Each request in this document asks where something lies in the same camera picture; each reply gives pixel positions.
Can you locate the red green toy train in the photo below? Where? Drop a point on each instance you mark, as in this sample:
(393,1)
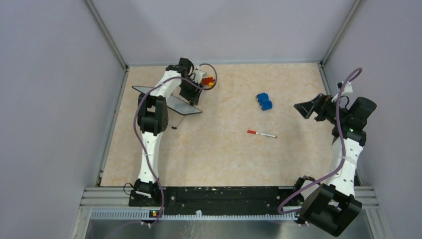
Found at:
(208,81)

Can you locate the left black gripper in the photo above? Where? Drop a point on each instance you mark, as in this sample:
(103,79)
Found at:
(193,96)

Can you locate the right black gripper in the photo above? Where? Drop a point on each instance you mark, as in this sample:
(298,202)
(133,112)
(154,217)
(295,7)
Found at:
(321,101)

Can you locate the small whiteboard with stand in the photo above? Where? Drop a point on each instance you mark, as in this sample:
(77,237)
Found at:
(182,108)

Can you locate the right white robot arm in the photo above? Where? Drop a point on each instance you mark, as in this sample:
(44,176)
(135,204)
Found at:
(331,204)

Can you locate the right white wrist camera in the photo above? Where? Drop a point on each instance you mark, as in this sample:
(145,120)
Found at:
(347,91)

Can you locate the blue toy car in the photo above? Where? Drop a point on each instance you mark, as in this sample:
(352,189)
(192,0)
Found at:
(264,101)

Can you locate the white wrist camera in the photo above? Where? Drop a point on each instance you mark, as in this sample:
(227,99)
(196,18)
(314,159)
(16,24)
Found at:
(347,91)
(198,74)

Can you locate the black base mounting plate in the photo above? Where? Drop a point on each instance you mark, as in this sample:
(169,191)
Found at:
(272,195)

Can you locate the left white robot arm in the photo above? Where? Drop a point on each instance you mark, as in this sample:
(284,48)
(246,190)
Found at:
(179,90)

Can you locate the grey slotted cable duct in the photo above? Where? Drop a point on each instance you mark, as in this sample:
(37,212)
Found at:
(147,215)

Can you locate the red capped whiteboard marker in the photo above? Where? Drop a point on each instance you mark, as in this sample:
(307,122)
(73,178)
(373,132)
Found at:
(261,133)

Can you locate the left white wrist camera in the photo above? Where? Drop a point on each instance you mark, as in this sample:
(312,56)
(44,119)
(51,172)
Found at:
(198,74)

